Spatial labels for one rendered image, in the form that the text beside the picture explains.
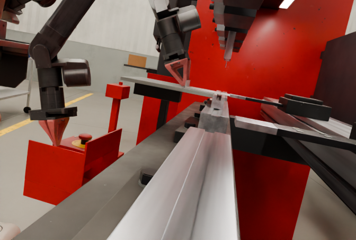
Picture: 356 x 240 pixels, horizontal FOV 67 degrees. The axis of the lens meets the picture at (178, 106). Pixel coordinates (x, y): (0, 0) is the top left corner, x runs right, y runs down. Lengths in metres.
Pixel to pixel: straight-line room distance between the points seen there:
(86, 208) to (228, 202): 0.20
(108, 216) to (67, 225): 0.06
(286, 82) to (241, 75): 0.26
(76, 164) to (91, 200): 0.35
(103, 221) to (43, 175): 0.52
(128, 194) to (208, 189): 0.14
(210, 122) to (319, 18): 1.30
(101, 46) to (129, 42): 0.80
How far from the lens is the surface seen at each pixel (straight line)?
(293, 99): 0.78
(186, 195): 0.19
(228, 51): 0.77
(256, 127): 0.31
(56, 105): 0.75
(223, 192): 0.20
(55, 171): 0.75
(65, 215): 0.33
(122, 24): 8.06
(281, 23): 1.72
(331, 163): 0.58
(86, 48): 8.19
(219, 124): 0.57
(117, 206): 0.29
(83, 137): 0.84
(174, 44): 0.81
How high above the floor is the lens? 1.05
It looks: 8 degrees down
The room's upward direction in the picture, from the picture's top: 10 degrees clockwise
